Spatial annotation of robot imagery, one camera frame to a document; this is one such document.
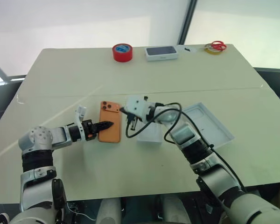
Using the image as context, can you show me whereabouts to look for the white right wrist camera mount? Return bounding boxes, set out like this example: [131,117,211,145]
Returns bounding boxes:
[125,95,153,120]

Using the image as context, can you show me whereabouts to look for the white box with phone print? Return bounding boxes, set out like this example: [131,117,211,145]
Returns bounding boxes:
[144,46,180,62]

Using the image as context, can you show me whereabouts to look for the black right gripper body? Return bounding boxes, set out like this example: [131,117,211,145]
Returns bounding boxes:
[120,106,143,124]

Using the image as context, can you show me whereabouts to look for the white rounded robot leg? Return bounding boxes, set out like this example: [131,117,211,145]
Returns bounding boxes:
[162,195,185,224]
[96,197,122,224]

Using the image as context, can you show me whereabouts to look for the orange smartphone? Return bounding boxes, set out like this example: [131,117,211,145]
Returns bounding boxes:
[98,100,122,144]

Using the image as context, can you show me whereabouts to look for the dark window frame post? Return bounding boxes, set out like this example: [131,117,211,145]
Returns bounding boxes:
[176,0,198,45]

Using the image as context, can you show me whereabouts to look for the yellow tape roll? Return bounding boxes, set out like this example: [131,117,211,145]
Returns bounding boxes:
[205,45,222,55]

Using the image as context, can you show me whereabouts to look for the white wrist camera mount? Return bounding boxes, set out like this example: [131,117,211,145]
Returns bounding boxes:
[75,105,87,128]
[125,95,153,120]

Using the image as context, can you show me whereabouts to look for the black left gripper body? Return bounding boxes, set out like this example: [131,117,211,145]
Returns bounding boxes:
[82,119,100,141]

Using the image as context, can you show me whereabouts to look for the thin white cable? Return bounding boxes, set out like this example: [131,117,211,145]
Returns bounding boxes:
[67,202,97,222]

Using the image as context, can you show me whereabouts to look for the red tape roll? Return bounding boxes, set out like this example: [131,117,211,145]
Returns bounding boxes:
[112,42,134,63]

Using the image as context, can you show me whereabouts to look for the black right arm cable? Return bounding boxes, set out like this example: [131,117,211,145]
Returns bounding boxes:
[125,101,247,194]

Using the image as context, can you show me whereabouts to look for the white phone box lid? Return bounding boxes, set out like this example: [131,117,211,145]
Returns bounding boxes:
[181,101,235,150]

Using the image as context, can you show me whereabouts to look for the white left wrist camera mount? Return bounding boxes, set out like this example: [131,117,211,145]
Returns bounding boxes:
[75,105,87,128]

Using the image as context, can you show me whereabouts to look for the red-handled scissors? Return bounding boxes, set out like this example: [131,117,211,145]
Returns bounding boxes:
[203,41,227,52]

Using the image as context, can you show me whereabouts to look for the white phone box base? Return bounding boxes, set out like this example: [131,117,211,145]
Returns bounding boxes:
[137,120,163,145]

